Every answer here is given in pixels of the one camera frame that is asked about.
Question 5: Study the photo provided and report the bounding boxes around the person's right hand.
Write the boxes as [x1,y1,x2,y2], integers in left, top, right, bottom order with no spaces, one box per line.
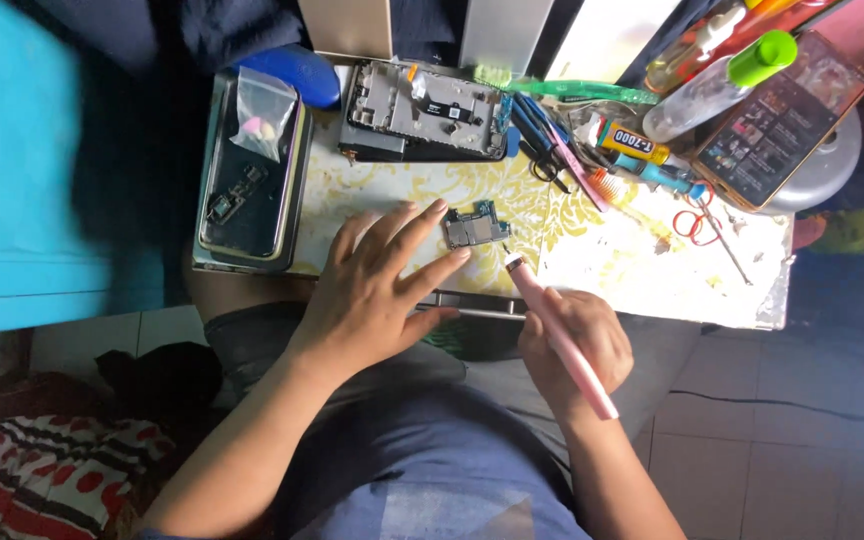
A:
[517,288,636,423]

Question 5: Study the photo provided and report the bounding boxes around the person's left hand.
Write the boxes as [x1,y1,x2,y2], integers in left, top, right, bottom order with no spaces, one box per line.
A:
[287,198,473,391]

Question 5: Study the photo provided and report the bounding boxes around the pink pen-shaped screwdriver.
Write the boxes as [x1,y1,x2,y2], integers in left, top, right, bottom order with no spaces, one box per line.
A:
[504,253,621,422]

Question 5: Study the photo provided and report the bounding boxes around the person's grey shorts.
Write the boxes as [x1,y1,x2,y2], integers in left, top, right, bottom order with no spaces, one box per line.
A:
[202,300,705,489]

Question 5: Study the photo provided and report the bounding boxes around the yellow floral table cover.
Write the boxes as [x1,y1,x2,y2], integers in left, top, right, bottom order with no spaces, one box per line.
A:
[285,63,797,332]

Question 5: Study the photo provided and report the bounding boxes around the phone motherboard circuit board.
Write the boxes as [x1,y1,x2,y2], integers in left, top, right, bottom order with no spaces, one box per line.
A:
[443,199,513,251]

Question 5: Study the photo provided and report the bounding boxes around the black phone back cover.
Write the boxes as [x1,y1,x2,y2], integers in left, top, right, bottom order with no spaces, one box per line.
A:
[198,73,307,265]

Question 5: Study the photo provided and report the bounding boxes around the thin metal probe tool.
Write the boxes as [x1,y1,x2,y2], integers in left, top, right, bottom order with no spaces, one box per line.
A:
[696,201,755,288]

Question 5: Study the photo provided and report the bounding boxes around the small phone circuit part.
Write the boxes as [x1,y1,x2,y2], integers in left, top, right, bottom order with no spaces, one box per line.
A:
[206,165,269,227]

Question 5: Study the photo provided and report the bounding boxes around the person's blue shirt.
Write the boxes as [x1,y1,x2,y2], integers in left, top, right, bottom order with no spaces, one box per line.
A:
[274,378,594,540]

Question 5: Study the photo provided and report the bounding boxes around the pink plastic pry tool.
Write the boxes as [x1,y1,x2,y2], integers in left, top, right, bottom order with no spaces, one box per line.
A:
[544,120,610,213]

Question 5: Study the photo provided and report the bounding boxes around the black small scissors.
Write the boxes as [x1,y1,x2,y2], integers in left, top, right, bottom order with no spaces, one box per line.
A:
[519,139,573,195]

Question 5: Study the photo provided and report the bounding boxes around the yellow glue tube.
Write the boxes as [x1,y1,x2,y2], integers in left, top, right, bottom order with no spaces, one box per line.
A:
[588,118,675,167]

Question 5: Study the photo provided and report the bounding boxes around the black cloth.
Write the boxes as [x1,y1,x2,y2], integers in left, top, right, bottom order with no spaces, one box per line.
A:
[93,341,225,423]

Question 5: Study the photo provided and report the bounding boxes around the small clear zip bag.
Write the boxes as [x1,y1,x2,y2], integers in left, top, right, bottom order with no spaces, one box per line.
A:
[228,66,300,163]

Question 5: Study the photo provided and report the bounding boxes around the blue tweezers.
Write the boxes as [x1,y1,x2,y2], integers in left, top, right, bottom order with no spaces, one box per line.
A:
[510,91,573,155]

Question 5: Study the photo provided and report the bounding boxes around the blue plastic case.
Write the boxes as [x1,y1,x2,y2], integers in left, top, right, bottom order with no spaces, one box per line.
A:
[232,43,342,111]

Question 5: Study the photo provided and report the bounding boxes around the green toothbrush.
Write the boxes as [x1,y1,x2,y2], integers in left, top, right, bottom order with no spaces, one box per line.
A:
[472,65,660,107]

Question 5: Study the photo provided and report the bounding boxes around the clear bottle green cap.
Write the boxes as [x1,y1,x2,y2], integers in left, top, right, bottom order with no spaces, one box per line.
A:
[641,29,800,144]

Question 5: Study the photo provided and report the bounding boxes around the beige metal panel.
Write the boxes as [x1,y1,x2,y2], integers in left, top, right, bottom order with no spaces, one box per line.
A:
[296,0,396,63]

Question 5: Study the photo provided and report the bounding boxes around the grey round metal stool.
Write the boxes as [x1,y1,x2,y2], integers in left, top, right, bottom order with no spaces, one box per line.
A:
[760,107,864,216]

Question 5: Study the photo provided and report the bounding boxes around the smartphone in gold case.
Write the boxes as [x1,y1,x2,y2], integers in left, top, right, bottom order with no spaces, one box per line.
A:
[690,30,864,213]

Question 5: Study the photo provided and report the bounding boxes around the green and pink slipper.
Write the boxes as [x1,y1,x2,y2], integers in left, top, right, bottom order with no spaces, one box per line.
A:
[790,202,864,258]

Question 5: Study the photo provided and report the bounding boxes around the grey metal panel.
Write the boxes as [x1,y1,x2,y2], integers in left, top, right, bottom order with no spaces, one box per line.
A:
[457,0,558,77]

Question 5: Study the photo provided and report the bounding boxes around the dark blue cloth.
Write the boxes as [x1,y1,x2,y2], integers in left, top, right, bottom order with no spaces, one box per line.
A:
[4,0,471,76]

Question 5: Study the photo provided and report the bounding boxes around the red patterned cloth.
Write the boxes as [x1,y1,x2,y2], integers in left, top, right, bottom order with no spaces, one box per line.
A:
[0,411,182,540]

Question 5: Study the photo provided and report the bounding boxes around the turquoise cabinet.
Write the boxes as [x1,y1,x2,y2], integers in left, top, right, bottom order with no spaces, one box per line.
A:
[0,0,169,340]

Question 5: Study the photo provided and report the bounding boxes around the red handled scissors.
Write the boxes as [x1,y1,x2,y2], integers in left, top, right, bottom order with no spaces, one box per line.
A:
[672,183,724,248]

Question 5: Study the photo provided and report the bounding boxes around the blue handled screwdriver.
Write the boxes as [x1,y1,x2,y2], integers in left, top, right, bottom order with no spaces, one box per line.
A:
[603,150,708,201]

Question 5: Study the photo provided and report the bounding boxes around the disassembled phone frame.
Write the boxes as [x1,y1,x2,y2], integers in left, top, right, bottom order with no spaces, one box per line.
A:
[337,59,514,164]

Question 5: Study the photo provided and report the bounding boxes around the black floor cable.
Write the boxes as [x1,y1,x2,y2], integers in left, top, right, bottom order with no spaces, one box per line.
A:
[668,388,864,430]

